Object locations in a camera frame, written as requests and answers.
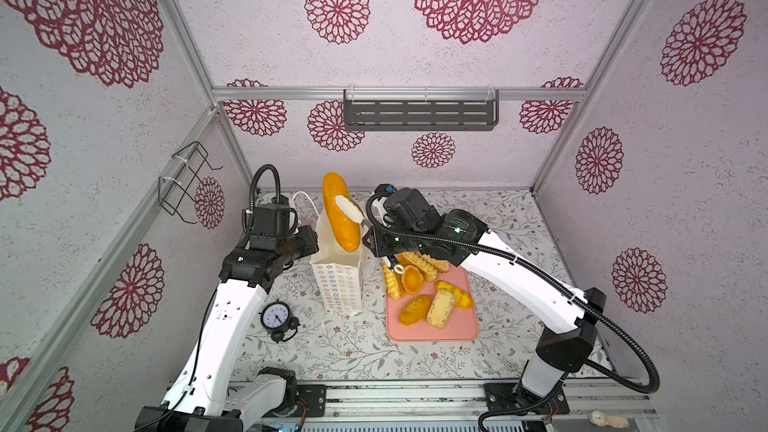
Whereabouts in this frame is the braided yellow bread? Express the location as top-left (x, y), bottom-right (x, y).
top-left (398, 252), bottom-right (451, 283)

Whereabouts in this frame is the black alarm clock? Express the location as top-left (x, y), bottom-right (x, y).
top-left (260, 301), bottom-right (300, 343)

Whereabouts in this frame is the round egg tart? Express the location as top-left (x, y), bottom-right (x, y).
top-left (401, 265), bottom-right (424, 295)

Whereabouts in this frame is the yellow orange swirl bun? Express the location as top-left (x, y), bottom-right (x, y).
top-left (435, 281), bottom-right (475, 309)

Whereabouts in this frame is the pink plastic tray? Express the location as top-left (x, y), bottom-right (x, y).
top-left (385, 260), bottom-right (481, 343)

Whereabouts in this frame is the pale rectangular bread roll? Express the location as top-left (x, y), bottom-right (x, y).
top-left (426, 290), bottom-right (456, 329)

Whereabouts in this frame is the small cream figurine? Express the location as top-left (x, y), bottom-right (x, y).
top-left (588, 410), bottom-right (629, 430)

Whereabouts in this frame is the long orange baguette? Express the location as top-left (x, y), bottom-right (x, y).
top-left (322, 172), bottom-right (363, 253)

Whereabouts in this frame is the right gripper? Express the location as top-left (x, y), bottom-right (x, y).
top-left (360, 222), bottom-right (428, 257)

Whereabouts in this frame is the black wire wall rack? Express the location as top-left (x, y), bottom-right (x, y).
top-left (156, 141), bottom-right (223, 225)

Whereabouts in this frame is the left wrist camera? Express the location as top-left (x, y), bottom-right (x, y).
top-left (243, 203), bottom-right (298, 251)

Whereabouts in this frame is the white printed paper bag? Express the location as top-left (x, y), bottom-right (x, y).
top-left (289, 191), bottom-right (366, 313)

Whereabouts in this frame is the dark grey wall shelf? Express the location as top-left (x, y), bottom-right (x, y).
top-left (342, 90), bottom-right (499, 132)

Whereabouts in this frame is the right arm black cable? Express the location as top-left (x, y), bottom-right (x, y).
top-left (364, 190), bottom-right (661, 432)

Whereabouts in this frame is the golden oval bread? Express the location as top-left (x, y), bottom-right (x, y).
top-left (398, 295), bottom-right (432, 327)

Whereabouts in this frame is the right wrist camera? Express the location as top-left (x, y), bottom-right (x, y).
top-left (384, 188), bottom-right (442, 233)

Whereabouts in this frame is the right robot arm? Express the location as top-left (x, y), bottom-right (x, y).
top-left (329, 188), bottom-right (605, 415)

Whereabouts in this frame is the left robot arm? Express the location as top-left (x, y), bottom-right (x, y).
top-left (134, 226), bottom-right (319, 431)

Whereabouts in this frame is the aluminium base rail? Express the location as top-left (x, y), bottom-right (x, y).
top-left (161, 377), bottom-right (658, 432)

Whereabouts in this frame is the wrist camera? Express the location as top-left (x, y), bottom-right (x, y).
top-left (243, 203), bottom-right (298, 251)
top-left (384, 188), bottom-right (442, 233)

